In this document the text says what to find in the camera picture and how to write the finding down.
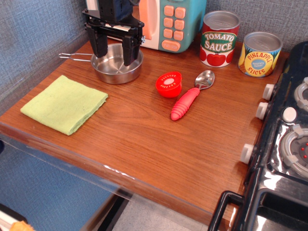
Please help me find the spoon with red handle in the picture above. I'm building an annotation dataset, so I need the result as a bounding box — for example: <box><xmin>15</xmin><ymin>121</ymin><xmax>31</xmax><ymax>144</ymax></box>
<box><xmin>170</xmin><ymin>70</ymin><xmax>215</xmax><ymax>121</ymax></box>

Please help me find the teal toy microwave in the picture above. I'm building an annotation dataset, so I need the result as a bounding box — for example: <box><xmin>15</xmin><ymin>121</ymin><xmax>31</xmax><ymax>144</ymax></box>
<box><xmin>84</xmin><ymin>0</ymin><xmax>206</xmax><ymax>53</ymax></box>

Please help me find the pineapple slices can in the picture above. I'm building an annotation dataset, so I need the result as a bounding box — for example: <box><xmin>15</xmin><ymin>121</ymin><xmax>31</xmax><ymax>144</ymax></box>
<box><xmin>238</xmin><ymin>31</ymin><xmax>283</xmax><ymax>77</ymax></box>

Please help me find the small steel pan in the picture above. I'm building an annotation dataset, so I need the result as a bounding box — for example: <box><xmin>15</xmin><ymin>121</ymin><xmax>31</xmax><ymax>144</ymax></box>
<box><xmin>58</xmin><ymin>43</ymin><xmax>143</xmax><ymax>85</ymax></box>

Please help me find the tomato sauce can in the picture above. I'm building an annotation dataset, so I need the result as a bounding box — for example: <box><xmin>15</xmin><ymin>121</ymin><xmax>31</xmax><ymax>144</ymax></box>
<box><xmin>200</xmin><ymin>11</ymin><xmax>240</xmax><ymax>67</ymax></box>

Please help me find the red toy tomato half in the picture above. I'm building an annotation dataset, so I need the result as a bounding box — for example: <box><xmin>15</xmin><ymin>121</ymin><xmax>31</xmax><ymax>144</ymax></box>
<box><xmin>155</xmin><ymin>71</ymin><xmax>182</xmax><ymax>98</ymax></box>

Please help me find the yellow-green cloth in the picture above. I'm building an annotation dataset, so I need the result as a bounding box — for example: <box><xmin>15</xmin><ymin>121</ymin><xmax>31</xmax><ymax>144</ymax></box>
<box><xmin>20</xmin><ymin>75</ymin><xmax>108</xmax><ymax>136</ymax></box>

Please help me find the white stove knob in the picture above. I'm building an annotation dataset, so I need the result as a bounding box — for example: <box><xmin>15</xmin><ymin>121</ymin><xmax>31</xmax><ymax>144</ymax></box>
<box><xmin>262</xmin><ymin>84</ymin><xmax>275</xmax><ymax>101</ymax></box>
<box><xmin>240</xmin><ymin>143</ymin><xmax>254</xmax><ymax>164</ymax></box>
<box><xmin>256</xmin><ymin>102</ymin><xmax>268</xmax><ymax>120</ymax></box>

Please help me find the white stove knob middle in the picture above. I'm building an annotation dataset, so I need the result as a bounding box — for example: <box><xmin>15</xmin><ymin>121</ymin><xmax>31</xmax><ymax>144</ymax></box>
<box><xmin>256</xmin><ymin>102</ymin><xmax>268</xmax><ymax>120</ymax></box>

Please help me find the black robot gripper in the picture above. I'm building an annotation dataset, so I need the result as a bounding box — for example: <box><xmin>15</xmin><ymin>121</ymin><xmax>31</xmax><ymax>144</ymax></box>
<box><xmin>83</xmin><ymin>0</ymin><xmax>145</xmax><ymax>66</ymax></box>

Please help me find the white stove knob top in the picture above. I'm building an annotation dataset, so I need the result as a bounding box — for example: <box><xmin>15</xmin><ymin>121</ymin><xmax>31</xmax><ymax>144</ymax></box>
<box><xmin>262</xmin><ymin>84</ymin><xmax>275</xmax><ymax>101</ymax></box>

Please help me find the black toy stove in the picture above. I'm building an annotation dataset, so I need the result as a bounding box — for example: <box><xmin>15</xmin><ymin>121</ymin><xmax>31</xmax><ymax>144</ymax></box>
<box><xmin>207</xmin><ymin>40</ymin><xmax>308</xmax><ymax>231</ymax></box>

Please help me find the white stove knob bottom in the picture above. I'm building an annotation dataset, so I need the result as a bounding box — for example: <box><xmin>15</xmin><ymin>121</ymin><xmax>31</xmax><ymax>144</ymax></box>
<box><xmin>240</xmin><ymin>143</ymin><xmax>254</xmax><ymax>164</ymax></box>

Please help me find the black oven door handle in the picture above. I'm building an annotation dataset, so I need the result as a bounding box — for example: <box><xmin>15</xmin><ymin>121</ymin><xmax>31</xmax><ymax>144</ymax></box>
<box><xmin>208</xmin><ymin>191</ymin><xmax>244</xmax><ymax>231</ymax></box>

